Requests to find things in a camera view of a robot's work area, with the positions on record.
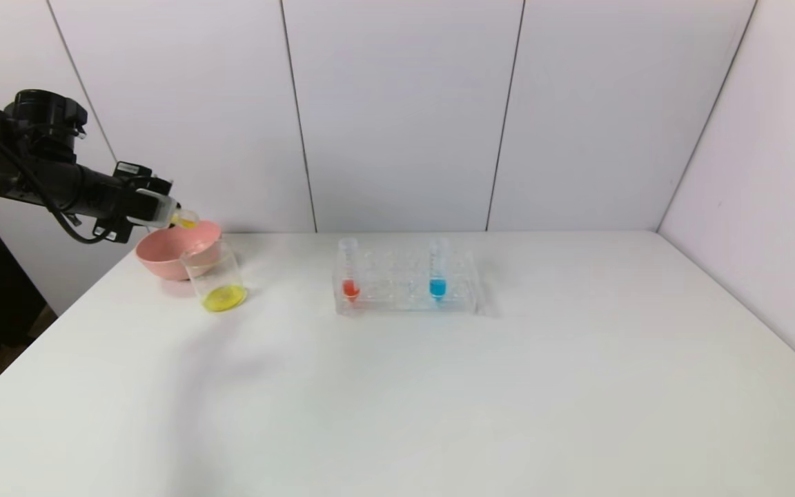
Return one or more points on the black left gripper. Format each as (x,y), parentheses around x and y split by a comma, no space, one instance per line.
(123,201)

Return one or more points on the pink bowl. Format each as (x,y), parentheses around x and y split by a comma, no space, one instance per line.
(163,255)

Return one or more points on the test tube with red pigment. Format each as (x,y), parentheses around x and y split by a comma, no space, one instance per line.
(350,288)

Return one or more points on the test tube with blue pigment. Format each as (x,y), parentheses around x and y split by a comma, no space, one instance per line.
(437,287)

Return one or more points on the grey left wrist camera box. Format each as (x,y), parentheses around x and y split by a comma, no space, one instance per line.
(157,209)

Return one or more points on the clear glass beaker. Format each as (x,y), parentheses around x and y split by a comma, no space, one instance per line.
(223,297)

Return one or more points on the clear acrylic test tube rack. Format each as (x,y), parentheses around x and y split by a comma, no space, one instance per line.
(404,304)

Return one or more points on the black furniture piece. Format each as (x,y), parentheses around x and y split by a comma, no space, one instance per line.
(1,304)

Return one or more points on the test tube with yellow pigment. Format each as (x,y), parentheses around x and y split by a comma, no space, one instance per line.
(185,219)

